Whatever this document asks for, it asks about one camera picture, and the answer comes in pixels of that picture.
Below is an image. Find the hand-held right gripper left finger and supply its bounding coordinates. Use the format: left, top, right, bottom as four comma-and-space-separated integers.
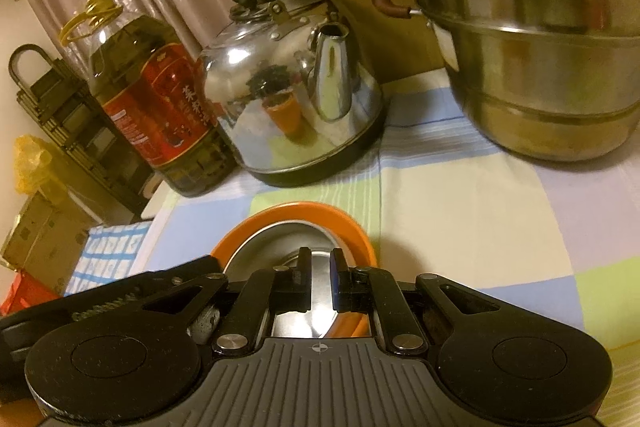
142, 248, 313, 354

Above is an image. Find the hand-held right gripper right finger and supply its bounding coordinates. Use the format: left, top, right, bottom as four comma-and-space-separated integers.
330, 248, 501, 354

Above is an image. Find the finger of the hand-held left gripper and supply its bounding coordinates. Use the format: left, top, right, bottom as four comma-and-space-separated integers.
150, 256, 221, 283

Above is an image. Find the stainless steel bowl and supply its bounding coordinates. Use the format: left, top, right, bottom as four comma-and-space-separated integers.
222, 219, 351, 339

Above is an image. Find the orange plastic bowl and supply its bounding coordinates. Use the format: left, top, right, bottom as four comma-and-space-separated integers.
209, 202, 379, 339

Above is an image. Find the blue checked cloth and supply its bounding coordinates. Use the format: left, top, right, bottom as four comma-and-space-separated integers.
65, 219, 156, 295

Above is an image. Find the red plastic bag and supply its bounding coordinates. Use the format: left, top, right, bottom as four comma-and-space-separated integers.
0, 271, 63, 315

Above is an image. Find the cardboard box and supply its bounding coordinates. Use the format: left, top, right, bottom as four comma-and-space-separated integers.
0, 192, 101, 295

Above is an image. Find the yellow plastic bag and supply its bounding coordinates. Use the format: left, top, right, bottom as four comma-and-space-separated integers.
12, 134, 66, 195

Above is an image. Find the cooking oil bottle red label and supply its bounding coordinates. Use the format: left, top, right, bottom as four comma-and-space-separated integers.
60, 0, 238, 198

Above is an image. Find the checked pastel tablecloth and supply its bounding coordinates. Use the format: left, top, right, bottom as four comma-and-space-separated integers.
65, 69, 640, 427

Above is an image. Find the dark metal rack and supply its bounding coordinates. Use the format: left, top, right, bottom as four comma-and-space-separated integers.
9, 44, 156, 214

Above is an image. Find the stainless steel kettle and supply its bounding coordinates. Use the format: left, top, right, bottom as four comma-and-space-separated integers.
199, 0, 385, 188

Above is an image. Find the stainless steel steamer pot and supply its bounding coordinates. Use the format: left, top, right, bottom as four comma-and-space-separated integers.
354, 0, 640, 162

